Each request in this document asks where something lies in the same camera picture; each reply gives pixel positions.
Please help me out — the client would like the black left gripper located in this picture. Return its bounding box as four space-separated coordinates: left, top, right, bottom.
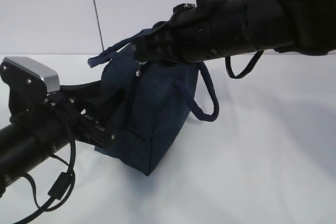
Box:
39 81 123 148

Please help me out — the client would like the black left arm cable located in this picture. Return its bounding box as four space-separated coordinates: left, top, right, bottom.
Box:
0 113 77 224

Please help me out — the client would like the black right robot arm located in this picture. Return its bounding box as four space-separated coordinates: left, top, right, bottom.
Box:
132 0 335 65

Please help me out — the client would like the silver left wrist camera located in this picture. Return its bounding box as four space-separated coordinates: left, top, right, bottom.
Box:
1 56 60 123

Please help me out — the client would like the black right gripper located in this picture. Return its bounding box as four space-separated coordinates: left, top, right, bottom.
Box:
132 3 226 66

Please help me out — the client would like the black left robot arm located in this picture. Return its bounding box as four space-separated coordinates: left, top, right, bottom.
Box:
1 81 124 188

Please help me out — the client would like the navy blue lunch bag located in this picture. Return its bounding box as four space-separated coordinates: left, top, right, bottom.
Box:
88 37 219 175

